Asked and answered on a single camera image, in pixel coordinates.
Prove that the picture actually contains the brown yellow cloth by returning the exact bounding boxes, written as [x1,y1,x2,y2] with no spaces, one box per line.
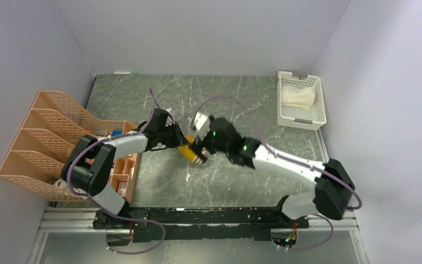
[177,135,207,164]

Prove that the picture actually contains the orange file organizer rack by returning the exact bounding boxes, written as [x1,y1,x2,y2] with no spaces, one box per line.
[0,91,136,202]

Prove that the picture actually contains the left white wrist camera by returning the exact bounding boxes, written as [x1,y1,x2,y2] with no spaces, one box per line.
[166,108,174,116]

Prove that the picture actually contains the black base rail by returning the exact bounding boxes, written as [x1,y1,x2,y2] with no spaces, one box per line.
[93,206,309,243]

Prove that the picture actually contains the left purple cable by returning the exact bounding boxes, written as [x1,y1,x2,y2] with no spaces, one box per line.
[66,88,166,255]

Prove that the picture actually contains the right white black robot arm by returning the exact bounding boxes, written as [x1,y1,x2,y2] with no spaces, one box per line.
[188,113,354,228]

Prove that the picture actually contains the orange compartment tray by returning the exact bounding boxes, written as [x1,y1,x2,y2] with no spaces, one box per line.
[108,120,140,202]

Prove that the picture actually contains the purple cable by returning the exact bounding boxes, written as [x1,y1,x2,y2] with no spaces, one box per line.
[189,95,363,252]
[66,88,166,255]

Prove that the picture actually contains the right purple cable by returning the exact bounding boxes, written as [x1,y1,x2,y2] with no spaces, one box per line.
[189,95,363,252]

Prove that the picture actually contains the white plastic basket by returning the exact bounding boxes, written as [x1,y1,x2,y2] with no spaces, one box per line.
[277,71,326,130]

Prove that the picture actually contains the aluminium frame rails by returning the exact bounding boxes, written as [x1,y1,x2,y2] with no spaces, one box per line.
[29,125,359,264]

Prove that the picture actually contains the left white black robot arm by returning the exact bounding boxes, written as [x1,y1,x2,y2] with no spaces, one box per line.
[60,108,189,229]

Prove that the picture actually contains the white towel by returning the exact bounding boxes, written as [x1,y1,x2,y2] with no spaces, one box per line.
[281,85,315,111]

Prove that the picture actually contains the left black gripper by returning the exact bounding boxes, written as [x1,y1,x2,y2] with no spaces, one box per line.
[158,122,189,149]

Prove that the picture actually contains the green tipped marker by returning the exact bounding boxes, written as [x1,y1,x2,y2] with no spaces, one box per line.
[113,71,137,75]

